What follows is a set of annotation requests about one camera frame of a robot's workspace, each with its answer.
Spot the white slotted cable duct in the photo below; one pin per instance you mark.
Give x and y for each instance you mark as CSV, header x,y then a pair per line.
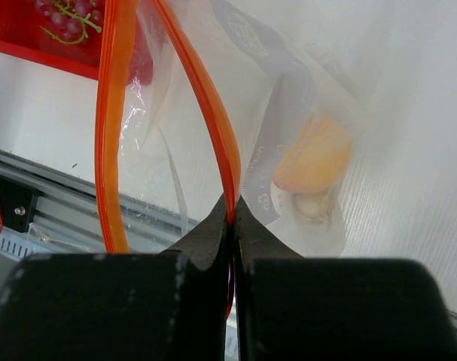
x,y
16,248

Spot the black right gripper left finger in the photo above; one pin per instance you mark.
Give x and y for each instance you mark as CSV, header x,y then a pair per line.
x,y
136,306

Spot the red grape bunch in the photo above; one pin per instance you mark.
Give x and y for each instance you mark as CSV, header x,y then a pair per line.
x,y
71,22

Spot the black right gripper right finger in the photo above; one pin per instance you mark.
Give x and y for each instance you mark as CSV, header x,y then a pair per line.
x,y
290,307

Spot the red plastic tray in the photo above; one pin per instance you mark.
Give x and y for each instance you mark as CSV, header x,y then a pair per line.
x,y
22,37

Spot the orange yellow fruit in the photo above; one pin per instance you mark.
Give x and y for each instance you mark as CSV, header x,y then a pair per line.
x,y
318,159

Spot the clear zip top bag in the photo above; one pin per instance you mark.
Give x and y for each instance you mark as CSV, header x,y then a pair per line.
x,y
219,96

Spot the garlic bulb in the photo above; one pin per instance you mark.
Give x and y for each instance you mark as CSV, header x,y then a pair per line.
x,y
305,208

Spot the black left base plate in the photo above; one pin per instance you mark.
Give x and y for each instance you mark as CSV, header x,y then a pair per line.
x,y
17,205

